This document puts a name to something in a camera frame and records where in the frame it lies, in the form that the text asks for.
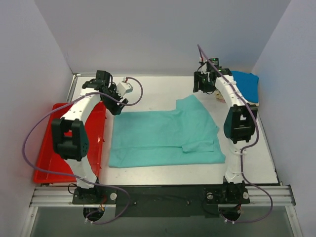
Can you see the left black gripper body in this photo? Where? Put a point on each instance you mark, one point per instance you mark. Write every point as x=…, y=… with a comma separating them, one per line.
x=114, y=103

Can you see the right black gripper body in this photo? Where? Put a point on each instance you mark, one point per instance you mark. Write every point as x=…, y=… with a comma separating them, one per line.
x=202, y=82

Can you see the teal t shirt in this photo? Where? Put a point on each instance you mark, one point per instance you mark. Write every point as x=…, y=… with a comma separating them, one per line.
x=186, y=135

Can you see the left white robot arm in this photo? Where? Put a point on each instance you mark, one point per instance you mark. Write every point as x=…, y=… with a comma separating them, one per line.
x=70, y=140

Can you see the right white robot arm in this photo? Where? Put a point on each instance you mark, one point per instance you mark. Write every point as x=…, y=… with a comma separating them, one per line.
x=241, y=120

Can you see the folded beige t shirt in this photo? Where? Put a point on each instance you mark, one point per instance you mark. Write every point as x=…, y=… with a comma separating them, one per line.
x=220, y=98

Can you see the folded blue t shirt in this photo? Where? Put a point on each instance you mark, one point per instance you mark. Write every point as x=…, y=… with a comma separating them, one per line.
x=247, y=84

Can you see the red plastic bin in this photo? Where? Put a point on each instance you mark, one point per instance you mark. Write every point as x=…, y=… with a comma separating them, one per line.
x=49, y=160

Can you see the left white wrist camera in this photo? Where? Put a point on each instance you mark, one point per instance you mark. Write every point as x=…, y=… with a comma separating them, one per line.
x=124, y=88

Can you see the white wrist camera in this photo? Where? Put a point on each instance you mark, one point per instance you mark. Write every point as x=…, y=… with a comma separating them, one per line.
x=203, y=63
x=124, y=88

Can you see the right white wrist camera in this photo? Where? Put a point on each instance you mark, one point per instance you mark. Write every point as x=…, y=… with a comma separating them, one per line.
x=203, y=63

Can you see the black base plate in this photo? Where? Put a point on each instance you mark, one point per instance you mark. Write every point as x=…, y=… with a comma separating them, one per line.
x=161, y=201

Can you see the aluminium frame rail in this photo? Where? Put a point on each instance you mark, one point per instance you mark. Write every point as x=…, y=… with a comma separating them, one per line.
x=59, y=196

